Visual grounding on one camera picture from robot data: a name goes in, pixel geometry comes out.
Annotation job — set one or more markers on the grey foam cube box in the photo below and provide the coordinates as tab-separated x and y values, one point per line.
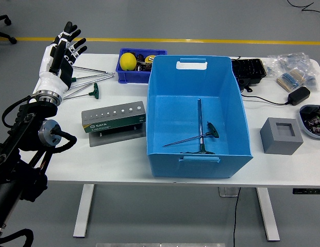
278	144

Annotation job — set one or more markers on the resistor tape bundle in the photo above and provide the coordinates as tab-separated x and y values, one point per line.
289	79

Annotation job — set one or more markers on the white table leg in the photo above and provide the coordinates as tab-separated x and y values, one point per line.
268	213
83	211

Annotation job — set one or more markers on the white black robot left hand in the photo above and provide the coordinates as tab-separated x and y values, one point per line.
50	79

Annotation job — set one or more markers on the green grey hex key stand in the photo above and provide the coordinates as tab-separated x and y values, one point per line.
110	126

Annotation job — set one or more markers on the small blue parts bin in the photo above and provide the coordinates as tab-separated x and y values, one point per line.
134	77

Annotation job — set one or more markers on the yellow ball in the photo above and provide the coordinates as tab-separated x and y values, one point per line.
128	61

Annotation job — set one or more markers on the black table control panel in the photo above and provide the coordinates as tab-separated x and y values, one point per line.
307	191

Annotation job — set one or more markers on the black component tray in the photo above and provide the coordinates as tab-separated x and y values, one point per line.
250	68

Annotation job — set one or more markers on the yellow tape measure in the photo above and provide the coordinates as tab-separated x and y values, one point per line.
149	59

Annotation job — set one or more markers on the grey-blue oval tray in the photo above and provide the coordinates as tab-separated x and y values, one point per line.
305	130

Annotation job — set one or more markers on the grey bracket under table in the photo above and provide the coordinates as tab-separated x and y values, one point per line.
226	191

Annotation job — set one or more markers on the dark round part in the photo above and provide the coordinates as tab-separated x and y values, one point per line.
141	57

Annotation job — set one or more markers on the black power adapter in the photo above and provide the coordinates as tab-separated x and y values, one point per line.
299	95

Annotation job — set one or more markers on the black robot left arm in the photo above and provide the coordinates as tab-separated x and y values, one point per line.
20	128

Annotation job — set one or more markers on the large blue plastic box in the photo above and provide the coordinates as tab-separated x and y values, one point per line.
175	123

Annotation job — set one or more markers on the clear plastic parts bags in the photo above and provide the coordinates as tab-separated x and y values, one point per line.
293	61

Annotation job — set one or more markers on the black metal parts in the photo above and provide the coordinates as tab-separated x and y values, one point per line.
143	67

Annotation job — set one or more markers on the black office chair base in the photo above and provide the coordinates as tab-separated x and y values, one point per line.
2	33

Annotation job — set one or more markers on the electronic components pile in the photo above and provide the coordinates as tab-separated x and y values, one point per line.
315	121

